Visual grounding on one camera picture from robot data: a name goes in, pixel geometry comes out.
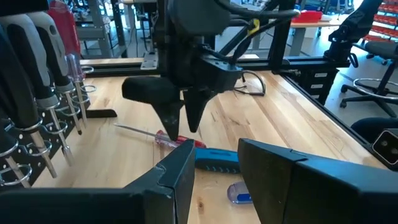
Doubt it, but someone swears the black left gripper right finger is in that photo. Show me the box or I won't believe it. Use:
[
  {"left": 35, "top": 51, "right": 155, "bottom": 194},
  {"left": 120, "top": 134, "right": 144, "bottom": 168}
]
[{"left": 238, "top": 139, "right": 398, "bottom": 224}]

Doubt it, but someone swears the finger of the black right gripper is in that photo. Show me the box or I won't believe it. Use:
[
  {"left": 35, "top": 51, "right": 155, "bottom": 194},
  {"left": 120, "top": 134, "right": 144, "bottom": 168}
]
[
  {"left": 183, "top": 90, "right": 215, "bottom": 134},
  {"left": 123, "top": 77, "right": 184, "bottom": 141}
]

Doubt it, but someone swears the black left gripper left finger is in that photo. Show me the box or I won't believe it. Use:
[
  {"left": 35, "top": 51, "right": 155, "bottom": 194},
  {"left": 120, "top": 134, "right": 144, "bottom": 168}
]
[{"left": 0, "top": 139, "right": 196, "bottom": 224}]

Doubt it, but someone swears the red clear handled screwdriver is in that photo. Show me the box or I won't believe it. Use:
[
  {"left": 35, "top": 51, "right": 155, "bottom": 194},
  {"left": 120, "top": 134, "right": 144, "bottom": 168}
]
[
  {"left": 47, "top": 0, "right": 90, "bottom": 129},
  {"left": 113, "top": 123, "right": 208, "bottom": 149}
]

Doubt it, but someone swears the large blue black screwdriver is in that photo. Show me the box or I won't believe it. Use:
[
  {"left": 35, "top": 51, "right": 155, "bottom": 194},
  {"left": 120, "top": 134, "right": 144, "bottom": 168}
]
[{"left": 194, "top": 147, "right": 242, "bottom": 174}]

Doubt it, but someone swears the blue clear handled screwdriver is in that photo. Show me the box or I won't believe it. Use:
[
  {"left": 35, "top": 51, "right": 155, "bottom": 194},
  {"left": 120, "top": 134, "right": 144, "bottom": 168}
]
[{"left": 226, "top": 181, "right": 253, "bottom": 205}]

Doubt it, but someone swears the black grey handled screwdriver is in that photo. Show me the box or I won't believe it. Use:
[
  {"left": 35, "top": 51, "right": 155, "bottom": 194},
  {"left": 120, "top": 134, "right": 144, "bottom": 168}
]
[{"left": 27, "top": 11, "right": 84, "bottom": 135}]

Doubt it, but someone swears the grey black nut driver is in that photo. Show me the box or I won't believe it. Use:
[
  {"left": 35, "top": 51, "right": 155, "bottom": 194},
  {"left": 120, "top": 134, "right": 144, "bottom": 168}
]
[{"left": 0, "top": 14, "right": 76, "bottom": 167}]

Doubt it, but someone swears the yellow tape tag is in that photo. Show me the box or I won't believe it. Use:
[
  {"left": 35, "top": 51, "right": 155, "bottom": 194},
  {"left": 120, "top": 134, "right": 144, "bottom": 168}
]
[{"left": 247, "top": 18, "right": 261, "bottom": 35}]

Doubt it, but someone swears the person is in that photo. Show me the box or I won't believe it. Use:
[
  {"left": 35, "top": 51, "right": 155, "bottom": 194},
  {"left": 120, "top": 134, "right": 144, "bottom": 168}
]
[{"left": 350, "top": 117, "right": 398, "bottom": 144}]

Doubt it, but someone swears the black drawer unit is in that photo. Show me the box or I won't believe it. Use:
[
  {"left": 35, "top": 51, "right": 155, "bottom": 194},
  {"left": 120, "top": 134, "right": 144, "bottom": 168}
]
[{"left": 298, "top": 68, "right": 340, "bottom": 105}]

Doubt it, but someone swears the red plastic bin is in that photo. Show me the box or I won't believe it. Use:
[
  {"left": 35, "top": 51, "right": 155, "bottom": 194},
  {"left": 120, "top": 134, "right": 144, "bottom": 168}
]
[{"left": 292, "top": 10, "right": 323, "bottom": 24}]

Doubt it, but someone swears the light desk with grey legs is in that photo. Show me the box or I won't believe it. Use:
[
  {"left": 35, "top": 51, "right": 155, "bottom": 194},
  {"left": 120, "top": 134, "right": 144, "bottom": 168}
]
[{"left": 289, "top": 18, "right": 346, "bottom": 57}]

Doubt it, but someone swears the black office chair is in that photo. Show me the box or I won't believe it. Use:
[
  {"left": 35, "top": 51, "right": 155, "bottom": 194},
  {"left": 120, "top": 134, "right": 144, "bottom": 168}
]
[{"left": 338, "top": 40, "right": 398, "bottom": 119}]

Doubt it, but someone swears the red bin shelf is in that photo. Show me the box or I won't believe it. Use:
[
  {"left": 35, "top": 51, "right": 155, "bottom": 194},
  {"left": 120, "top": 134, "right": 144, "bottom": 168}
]
[{"left": 363, "top": 0, "right": 398, "bottom": 43}]

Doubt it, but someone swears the black cable loop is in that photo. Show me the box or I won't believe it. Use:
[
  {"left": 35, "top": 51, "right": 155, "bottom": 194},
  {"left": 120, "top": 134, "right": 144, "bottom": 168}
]
[{"left": 233, "top": 70, "right": 267, "bottom": 96}]

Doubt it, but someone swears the grey table-level camera box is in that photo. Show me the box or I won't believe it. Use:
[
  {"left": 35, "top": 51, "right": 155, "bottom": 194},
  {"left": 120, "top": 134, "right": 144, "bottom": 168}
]
[{"left": 371, "top": 129, "right": 398, "bottom": 171}]

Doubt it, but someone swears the silver ring tool rack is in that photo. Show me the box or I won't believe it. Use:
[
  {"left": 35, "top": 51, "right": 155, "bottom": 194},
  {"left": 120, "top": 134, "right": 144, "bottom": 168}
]
[{"left": 0, "top": 65, "right": 98, "bottom": 187}]

